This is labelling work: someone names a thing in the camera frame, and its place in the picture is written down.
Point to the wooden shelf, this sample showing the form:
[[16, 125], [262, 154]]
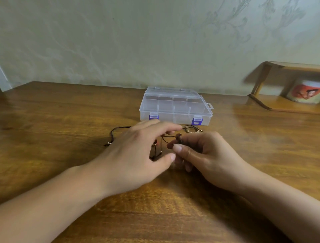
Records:
[[284, 103]]

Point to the person's right forearm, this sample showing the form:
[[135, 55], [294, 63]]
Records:
[[285, 213]]

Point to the person's left forearm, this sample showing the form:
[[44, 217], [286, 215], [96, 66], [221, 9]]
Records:
[[42, 213]]

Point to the clear plastic organizer box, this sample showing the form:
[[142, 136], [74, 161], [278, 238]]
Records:
[[175, 106]]

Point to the person's right hand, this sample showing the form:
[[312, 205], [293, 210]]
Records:
[[220, 160]]

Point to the white printed mug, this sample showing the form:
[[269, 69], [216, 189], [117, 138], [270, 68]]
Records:
[[305, 91]]

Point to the person's left hand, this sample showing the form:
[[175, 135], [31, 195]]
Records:
[[127, 157]]

